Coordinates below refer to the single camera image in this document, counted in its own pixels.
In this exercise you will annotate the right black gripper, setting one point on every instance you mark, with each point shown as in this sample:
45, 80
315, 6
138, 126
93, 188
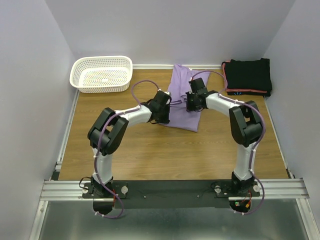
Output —
188, 106

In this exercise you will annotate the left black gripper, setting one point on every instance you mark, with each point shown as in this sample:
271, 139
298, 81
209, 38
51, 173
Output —
166, 119

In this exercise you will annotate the purple t-shirt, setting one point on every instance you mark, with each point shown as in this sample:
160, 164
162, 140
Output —
179, 85

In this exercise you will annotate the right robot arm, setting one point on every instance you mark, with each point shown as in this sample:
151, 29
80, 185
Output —
247, 127

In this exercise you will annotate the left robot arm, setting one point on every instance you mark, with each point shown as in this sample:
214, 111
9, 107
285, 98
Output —
107, 132

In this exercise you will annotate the red folded t-shirt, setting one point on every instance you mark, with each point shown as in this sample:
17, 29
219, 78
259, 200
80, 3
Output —
223, 65

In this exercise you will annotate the black folded t-shirt top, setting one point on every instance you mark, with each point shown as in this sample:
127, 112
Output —
253, 74

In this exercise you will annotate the black folded t-shirt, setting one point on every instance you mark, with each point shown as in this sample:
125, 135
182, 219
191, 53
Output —
250, 93
253, 74

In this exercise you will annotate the black folded t-shirt bottom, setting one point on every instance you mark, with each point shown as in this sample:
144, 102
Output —
250, 93

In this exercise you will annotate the white perforated plastic basket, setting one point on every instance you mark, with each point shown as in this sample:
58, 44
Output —
101, 74

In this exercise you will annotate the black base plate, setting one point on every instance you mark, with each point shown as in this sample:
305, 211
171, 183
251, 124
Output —
170, 194

